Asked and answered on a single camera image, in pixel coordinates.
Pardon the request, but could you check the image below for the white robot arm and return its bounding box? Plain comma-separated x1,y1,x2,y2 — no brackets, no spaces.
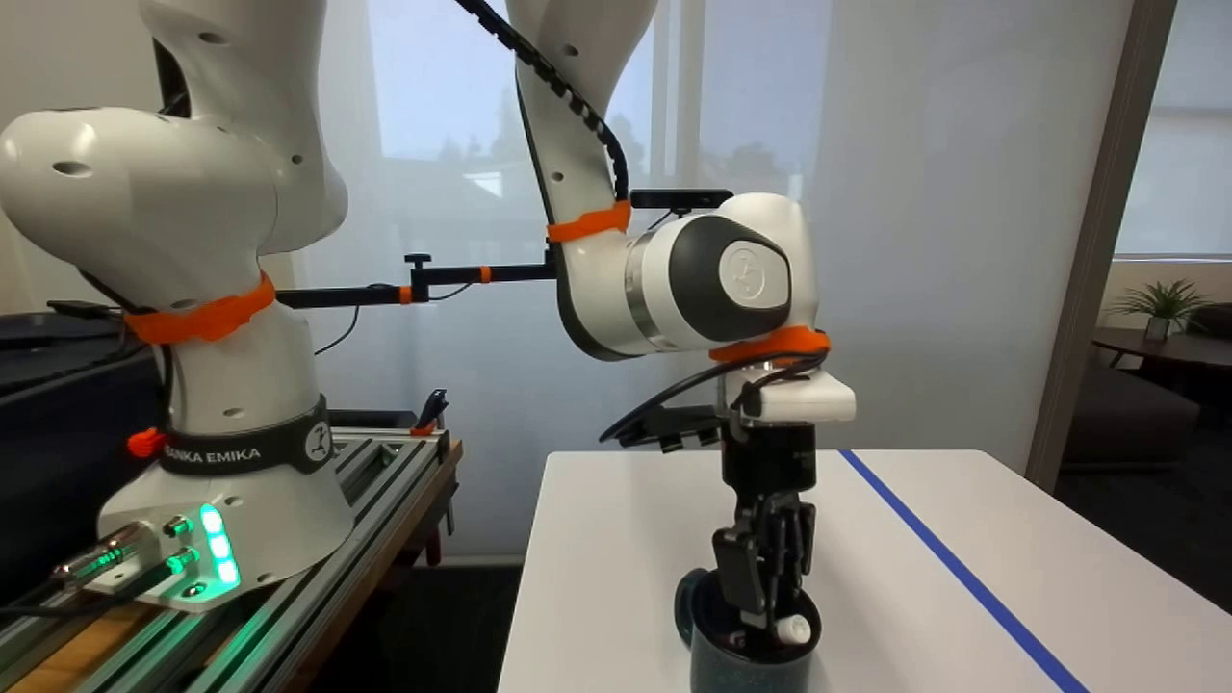
0,0,829,610

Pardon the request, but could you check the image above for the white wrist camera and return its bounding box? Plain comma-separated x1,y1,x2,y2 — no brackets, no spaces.
723,373,860,422

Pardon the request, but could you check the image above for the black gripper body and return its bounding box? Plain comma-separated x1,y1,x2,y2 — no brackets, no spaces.
720,422,818,504

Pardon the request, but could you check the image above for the dark green mug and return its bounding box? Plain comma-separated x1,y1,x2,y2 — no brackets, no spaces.
673,570,819,693

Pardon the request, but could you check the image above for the potted plant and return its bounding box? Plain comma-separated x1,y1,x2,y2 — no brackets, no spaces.
1129,282,1201,343

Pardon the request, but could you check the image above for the aluminium rail mount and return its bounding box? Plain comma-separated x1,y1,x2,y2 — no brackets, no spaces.
0,422,467,693

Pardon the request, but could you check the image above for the blue tape line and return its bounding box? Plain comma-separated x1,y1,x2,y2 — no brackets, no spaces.
841,446,1088,693

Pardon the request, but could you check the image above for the marker with white cap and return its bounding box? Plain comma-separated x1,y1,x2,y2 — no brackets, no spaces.
775,617,818,646

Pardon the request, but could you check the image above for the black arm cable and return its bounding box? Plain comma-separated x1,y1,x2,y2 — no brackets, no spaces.
453,0,637,206

